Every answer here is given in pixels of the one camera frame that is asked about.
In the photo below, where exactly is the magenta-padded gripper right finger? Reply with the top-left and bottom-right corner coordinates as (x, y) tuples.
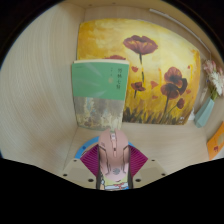
(128, 144), (168, 189)

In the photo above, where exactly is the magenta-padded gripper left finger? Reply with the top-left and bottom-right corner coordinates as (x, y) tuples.
(62, 143), (101, 190)

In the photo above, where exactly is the pink computer mouse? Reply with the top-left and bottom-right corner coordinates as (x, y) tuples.
(97, 129), (131, 184)

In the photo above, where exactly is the teal faceted vase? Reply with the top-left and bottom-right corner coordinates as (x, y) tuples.
(194, 96), (216, 128)

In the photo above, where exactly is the green cover book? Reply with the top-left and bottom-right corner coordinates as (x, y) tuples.
(71, 58), (130, 132)

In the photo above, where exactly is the orange cover book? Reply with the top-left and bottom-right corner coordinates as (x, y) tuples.
(206, 121), (224, 161)

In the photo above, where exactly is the pink and white flower bouquet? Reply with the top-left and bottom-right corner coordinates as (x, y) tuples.
(202, 59), (224, 101)

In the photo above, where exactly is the yellow poppy flower painting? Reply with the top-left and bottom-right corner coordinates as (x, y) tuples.
(76, 18), (202, 126)

